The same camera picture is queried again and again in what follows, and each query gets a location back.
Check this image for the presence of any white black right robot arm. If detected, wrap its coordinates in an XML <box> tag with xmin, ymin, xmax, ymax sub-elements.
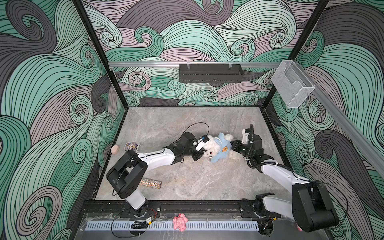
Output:
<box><xmin>231</xmin><ymin>135</ymin><xmax>340</xmax><ymax>233</ymax></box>

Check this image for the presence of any aluminium rail right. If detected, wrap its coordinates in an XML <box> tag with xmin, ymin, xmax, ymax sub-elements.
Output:
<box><xmin>295</xmin><ymin>63</ymin><xmax>384</xmax><ymax>177</ymax></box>

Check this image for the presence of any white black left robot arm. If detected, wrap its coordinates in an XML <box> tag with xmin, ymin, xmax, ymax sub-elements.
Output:
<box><xmin>106</xmin><ymin>132</ymin><xmax>209</xmax><ymax>217</ymax></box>

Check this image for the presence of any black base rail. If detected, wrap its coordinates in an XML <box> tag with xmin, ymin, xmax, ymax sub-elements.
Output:
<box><xmin>81</xmin><ymin>199</ymin><xmax>263</xmax><ymax>216</ymax></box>

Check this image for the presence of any black wall-mounted tray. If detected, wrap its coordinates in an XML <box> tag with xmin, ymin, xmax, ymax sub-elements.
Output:
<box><xmin>179</xmin><ymin>65</ymin><xmax>244</xmax><ymax>84</ymax></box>

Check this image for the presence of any black left corner post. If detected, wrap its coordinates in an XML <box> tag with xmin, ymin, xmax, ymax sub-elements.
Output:
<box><xmin>73</xmin><ymin>0</ymin><xmax>129</xmax><ymax>112</ymax></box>

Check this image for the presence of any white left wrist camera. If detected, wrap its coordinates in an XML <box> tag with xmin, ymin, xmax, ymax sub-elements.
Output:
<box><xmin>196</xmin><ymin>135</ymin><xmax>210</xmax><ymax>152</ymax></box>

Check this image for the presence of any glitter multicolour tube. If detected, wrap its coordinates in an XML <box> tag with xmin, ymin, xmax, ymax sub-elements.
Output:
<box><xmin>140</xmin><ymin>178</ymin><xmax>162</xmax><ymax>190</ymax></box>

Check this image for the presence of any aluminium rail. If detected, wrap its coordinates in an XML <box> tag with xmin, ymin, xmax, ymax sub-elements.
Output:
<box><xmin>295</xmin><ymin>63</ymin><xmax>384</xmax><ymax>177</ymax></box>
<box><xmin>108</xmin><ymin>61</ymin><xmax>280</xmax><ymax>69</ymax></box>

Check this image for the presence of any aluminium rail back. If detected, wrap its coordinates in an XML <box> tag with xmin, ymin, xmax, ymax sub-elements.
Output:
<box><xmin>108</xmin><ymin>61</ymin><xmax>280</xmax><ymax>69</ymax></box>

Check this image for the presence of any clear acrylic wall bin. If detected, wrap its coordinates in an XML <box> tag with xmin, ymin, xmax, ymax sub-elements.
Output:
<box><xmin>272</xmin><ymin>60</ymin><xmax>315</xmax><ymax>109</ymax></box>

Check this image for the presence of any pink plush toy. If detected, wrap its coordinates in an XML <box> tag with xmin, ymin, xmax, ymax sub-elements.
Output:
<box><xmin>173</xmin><ymin>214</ymin><xmax>189</xmax><ymax>232</ymax></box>

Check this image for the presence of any black cage corner post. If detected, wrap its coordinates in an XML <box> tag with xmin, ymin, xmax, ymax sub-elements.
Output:
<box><xmin>261</xmin><ymin>0</ymin><xmax>329</xmax><ymax>111</ymax></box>

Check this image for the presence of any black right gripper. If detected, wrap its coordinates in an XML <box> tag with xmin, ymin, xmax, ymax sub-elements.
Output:
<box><xmin>231</xmin><ymin>139</ymin><xmax>255</xmax><ymax>160</ymax></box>

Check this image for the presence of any colourful card box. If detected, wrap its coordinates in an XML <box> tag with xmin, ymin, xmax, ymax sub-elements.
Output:
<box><xmin>124</xmin><ymin>142</ymin><xmax>141</xmax><ymax>151</ymax></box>

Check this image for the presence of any light blue fleece hoodie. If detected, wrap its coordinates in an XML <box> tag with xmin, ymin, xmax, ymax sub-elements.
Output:
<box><xmin>209</xmin><ymin>132</ymin><xmax>233</xmax><ymax>164</ymax></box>

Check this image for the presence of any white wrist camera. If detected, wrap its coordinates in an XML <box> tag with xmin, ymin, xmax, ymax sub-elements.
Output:
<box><xmin>242</xmin><ymin>128</ymin><xmax>255</xmax><ymax>145</ymax></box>
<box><xmin>196</xmin><ymin>135</ymin><xmax>210</xmax><ymax>152</ymax></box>

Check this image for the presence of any white slotted cable duct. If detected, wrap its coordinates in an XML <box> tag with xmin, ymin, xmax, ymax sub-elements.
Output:
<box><xmin>85</xmin><ymin>220</ymin><xmax>259</xmax><ymax>232</ymax></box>

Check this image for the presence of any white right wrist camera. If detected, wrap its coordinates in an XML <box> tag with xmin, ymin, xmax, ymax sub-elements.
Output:
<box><xmin>242</xmin><ymin>128</ymin><xmax>255</xmax><ymax>145</ymax></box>

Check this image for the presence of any pink round wooden block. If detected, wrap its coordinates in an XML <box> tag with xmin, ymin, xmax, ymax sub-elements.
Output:
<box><xmin>111</xmin><ymin>145</ymin><xmax>120</xmax><ymax>155</ymax></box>

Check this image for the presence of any white plush teddy bear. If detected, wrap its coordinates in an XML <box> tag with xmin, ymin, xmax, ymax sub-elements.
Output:
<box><xmin>201</xmin><ymin>133</ymin><xmax>235</xmax><ymax>160</ymax></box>

